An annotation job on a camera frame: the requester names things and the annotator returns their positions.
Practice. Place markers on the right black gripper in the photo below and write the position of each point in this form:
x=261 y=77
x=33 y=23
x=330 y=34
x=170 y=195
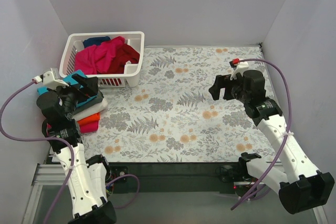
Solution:
x=224 y=87

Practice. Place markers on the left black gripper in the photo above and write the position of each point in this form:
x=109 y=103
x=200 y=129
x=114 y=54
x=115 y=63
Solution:
x=85 y=87

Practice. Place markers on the teal t shirt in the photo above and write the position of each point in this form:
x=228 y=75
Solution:
x=86 y=88

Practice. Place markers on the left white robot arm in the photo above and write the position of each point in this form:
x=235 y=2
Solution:
x=85 y=178

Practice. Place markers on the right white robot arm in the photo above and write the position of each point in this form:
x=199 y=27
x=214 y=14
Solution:
x=301 y=186

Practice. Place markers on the grey folded t shirt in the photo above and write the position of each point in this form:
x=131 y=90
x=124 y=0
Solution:
x=90 y=102

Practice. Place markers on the white folded t shirt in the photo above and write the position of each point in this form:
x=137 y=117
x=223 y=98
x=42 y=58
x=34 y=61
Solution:
x=92 y=110

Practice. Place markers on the pink t shirt in basket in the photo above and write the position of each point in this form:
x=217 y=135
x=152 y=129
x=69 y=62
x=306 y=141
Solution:
x=97 y=59

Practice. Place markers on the orange folded t shirt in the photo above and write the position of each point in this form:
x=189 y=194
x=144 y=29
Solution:
x=90 y=119

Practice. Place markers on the pink folded t shirt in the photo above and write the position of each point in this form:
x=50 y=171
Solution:
x=88 y=128

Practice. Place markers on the navy blue t shirt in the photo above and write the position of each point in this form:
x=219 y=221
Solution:
x=95 y=41

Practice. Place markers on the dark red t shirt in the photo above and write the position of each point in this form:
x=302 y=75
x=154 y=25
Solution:
x=123 y=55

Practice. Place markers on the floral patterned table mat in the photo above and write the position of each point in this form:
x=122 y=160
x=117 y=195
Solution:
x=170 y=115

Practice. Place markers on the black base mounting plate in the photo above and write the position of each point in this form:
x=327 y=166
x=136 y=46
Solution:
x=173 y=177

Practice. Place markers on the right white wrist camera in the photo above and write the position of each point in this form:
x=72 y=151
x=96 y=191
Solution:
x=238 y=66

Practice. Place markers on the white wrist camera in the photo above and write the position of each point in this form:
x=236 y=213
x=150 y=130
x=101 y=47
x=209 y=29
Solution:
x=47 y=78
x=238 y=66

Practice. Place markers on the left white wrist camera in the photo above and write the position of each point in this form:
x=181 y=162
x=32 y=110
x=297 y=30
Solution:
x=47 y=78

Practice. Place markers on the aluminium frame rail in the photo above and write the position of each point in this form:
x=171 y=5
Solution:
x=46 y=180

